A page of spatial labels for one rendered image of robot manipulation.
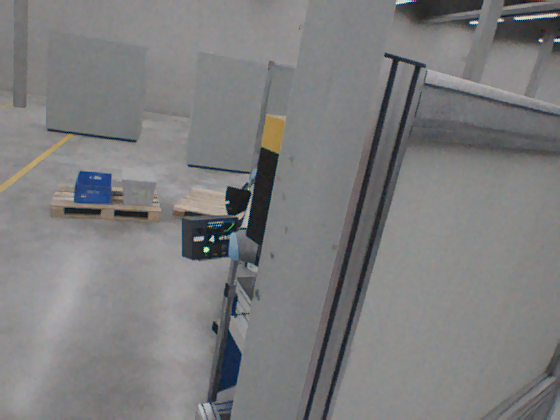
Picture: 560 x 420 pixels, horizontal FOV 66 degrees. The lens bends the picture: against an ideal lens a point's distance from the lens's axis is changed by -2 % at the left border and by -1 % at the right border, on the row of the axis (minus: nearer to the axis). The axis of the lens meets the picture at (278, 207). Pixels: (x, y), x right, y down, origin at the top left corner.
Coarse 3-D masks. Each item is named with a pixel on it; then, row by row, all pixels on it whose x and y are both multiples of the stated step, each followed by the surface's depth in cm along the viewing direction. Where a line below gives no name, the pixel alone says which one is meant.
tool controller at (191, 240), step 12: (204, 216) 212; (216, 216) 214; (228, 216) 215; (192, 228) 200; (204, 228) 204; (216, 228) 208; (228, 228) 212; (192, 240) 200; (204, 240) 204; (216, 240) 208; (228, 240) 213; (192, 252) 201; (204, 252) 205; (216, 252) 209; (228, 252) 213
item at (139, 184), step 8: (128, 168) 548; (136, 168) 555; (144, 168) 562; (128, 176) 516; (136, 176) 522; (144, 176) 528; (152, 176) 534; (128, 184) 506; (136, 184) 508; (144, 184) 511; (152, 184) 514; (128, 192) 510; (136, 192) 513; (144, 192) 516; (152, 192) 519; (128, 200) 514; (136, 200) 517; (144, 200) 521; (152, 200) 524
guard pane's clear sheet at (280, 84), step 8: (272, 72) 393; (280, 72) 385; (288, 72) 376; (272, 80) 394; (280, 80) 385; (288, 80) 377; (272, 88) 394; (280, 88) 386; (288, 88) 377; (272, 96) 395; (280, 96) 386; (288, 96) 378; (272, 104) 395; (280, 104) 387; (288, 104) 379; (272, 112) 396; (280, 112) 387; (264, 120) 406; (256, 160) 419
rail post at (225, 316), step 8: (224, 296) 234; (224, 304) 235; (224, 312) 235; (224, 320) 236; (224, 328) 238; (224, 336) 241; (216, 344) 243; (224, 344) 243; (216, 352) 244; (216, 360) 244; (216, 368) 246; (216, 376) 248; (216, 384) 251; (208, 392) 254; (216, 392) 253; (208, 400) 254
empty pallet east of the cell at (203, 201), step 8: (192, 192) 611; (200, 192) 617; (208, 192) 625; (216, 192) 631; (184, 200) 571; (192, 200) 578; (200, 200) 583; (208, 200) 589; (216, 200) 596; (224, 200) 602; (176, 208) 542; (184, 208) 542; (192, 208) 547; (200, 208) 553; (208, 208) 559; (216, 208) 564; (224, 208) 571; (176, 216) 545; (184, 216) 547; (240, 216) 551
